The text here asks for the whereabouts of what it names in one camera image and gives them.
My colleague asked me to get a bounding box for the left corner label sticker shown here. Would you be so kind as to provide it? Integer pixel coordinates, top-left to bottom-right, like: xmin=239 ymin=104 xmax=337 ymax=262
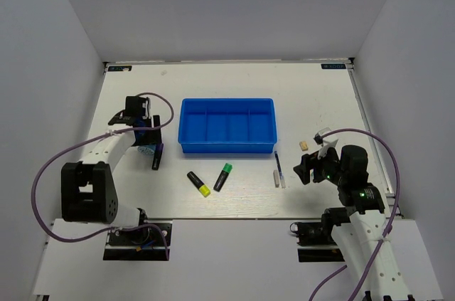
xmin=107 ymin=65 xmax=132 ymax=72

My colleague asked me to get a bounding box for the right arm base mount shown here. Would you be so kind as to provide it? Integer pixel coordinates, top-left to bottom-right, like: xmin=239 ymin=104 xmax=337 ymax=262
xmin=289 ymin=222 xmax=344 ymax=263

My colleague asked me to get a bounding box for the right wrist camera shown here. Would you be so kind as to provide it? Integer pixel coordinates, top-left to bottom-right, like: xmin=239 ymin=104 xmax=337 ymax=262
xmin=314 ymin=127 xmax=338 ymax=159

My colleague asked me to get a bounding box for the small beige eraser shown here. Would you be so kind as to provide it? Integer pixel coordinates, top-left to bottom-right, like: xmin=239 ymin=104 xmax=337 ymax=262
xmin=299 ymin=141 xmax=309 ymax=151

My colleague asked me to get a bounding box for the white eraser stick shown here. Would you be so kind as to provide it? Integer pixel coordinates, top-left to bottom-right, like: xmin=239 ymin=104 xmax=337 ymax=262
xmin=273 ymin=170 xmax=280 ymax=188

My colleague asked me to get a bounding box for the green cap black highlighter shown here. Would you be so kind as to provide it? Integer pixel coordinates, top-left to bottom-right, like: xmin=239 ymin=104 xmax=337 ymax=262
xmin=213 ymin=163 xmax=232 ymax=192

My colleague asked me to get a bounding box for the blue divided plastic tray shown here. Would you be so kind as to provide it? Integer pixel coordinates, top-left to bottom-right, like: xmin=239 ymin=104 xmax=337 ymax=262
xmin=178 ymin=98 xmax=277 ymax=154

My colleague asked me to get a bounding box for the yellow cap black highlighter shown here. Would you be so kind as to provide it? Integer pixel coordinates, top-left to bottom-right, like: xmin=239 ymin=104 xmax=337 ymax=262
xmin=187 ymin=171 xmax=210 ymax=198

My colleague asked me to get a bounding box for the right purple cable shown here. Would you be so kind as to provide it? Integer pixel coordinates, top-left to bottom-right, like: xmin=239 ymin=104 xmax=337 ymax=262
xmin=307 ymin=127 xmax=402 ymax=301

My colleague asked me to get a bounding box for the purple cap black highlighter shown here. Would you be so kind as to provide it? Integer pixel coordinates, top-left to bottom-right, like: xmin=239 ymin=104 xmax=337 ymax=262
xmin=151 ymin=143 xmax=164 ymax=171

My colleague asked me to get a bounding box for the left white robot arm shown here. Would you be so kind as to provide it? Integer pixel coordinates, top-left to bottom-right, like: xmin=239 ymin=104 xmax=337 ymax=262
xmin=61 ymin=96 xmax=161 ymax=243

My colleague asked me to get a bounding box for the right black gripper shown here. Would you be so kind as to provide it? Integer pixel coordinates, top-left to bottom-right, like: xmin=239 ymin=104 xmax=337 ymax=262
xmin=293 ymin=143 xmax=347 ymax=185

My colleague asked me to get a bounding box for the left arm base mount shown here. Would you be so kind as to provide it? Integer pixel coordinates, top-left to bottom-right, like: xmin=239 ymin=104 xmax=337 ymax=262
xmin=103 ymin=221 xmax=173 ymax=262

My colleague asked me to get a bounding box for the corner label sticker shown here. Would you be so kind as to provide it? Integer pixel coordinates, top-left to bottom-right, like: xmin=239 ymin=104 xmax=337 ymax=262
xmin=321 ymin=63 xmax=346 ymax=70
xmin=107 ymin=65 xmax=132 ymax=72

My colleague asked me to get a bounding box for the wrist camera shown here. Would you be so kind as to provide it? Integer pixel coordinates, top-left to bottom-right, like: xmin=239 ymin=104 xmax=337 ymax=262
xmin=314 ymin=127 xmax=338 ymax=159
xmin=141 ymin=97 xmax=150 ymax=119

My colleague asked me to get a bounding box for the blue pen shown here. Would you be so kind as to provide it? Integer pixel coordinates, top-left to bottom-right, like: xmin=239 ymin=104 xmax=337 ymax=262
xmin=274 ymin=151 xmax=287 ymax=189

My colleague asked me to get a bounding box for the aluminium table rail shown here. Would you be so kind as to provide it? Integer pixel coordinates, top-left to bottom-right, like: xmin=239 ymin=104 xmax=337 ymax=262
xmin=348 ymin=57 xmax=404 ymax=219

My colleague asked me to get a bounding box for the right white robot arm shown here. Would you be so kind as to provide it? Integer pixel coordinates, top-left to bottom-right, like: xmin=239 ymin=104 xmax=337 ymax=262
xmin=290 ymin=145 xmax=414 ymax=300

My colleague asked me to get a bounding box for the right corner label sticker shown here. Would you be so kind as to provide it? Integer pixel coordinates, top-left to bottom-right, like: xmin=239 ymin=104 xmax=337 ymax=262
xmin=321 ymin=63 xmax=346 ymax=70

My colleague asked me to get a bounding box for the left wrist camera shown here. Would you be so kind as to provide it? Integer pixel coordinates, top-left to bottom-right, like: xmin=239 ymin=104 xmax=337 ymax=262
xmin=141 ymin=97 xmax=150 ymax=119

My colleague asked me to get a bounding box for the blue white tape roll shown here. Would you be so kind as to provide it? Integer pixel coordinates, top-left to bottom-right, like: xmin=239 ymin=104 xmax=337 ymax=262
xmin=137 ymin=144 xmax=156 ymax=156

